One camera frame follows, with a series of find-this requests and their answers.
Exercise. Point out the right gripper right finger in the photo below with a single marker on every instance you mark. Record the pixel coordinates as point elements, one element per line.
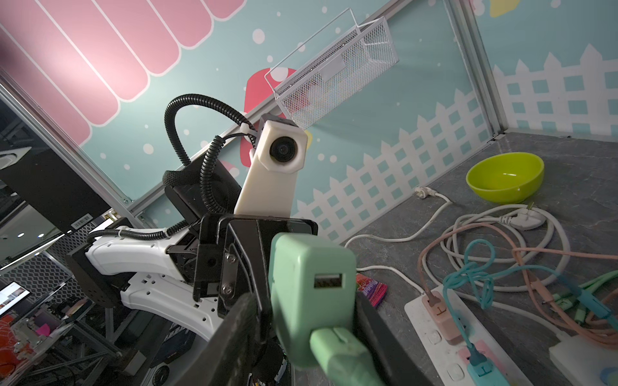
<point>390,359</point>

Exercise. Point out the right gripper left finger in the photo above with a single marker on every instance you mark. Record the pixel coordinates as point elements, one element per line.
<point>229,355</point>

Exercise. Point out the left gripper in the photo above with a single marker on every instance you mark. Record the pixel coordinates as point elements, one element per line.
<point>224,255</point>

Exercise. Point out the pink charger plug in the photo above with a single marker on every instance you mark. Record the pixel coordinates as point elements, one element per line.
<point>436,306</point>

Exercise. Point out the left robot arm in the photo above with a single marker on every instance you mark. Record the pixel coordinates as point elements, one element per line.
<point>130,267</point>

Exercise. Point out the large white power strip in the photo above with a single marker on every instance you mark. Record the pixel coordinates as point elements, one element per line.
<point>448,350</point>

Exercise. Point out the small white power strip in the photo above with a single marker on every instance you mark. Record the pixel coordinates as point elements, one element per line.
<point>585,364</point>

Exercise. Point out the purple candy bag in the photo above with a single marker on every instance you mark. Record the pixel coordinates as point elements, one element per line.
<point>375,291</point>

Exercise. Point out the green plastic bowl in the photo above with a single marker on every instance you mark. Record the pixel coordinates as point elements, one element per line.
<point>508,178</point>

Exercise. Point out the white mesh wall basket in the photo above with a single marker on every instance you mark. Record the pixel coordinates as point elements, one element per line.
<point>330,66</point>

